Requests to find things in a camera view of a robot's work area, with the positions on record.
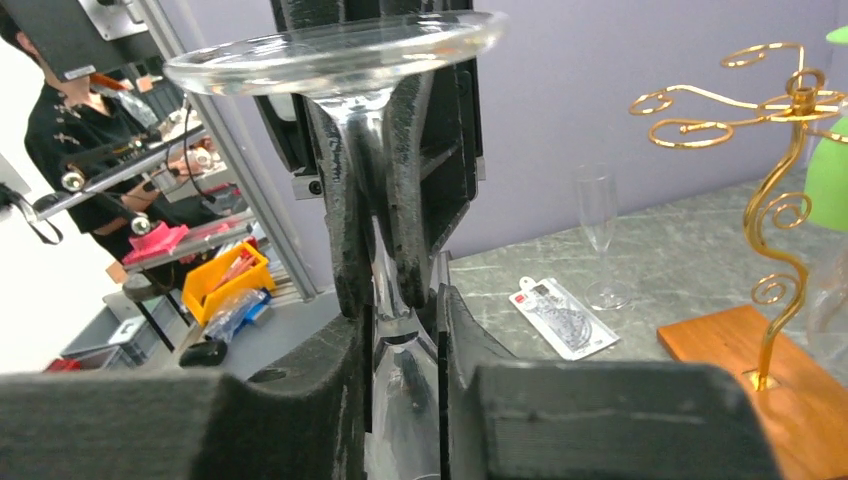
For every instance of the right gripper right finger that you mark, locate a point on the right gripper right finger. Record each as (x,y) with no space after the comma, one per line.
(507,418)

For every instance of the aluminium frame post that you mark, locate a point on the aluminium frame post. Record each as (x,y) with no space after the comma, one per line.
(173,32)

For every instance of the pink plastic object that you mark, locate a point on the pink plastic object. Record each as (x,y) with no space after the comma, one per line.
(161,240)

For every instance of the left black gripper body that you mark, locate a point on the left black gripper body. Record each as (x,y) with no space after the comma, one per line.
(450,145)

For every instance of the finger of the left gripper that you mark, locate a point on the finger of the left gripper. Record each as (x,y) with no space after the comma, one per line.
(422,215)
(345,208)

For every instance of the flat blister pack on table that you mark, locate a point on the flat blister pack on table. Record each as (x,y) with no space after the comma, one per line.
(570,328)

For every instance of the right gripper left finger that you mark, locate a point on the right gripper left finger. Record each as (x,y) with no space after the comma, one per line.
(301,417)

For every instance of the yellow parts bin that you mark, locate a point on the yellow parts bin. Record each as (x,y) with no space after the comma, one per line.
(208,286)

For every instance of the gold wire glass rack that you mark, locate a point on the gold wire glass rack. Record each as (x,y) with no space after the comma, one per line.
(801,406)

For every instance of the green plastic wine glass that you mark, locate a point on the green plastic wine glass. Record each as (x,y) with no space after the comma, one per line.
(826,185)

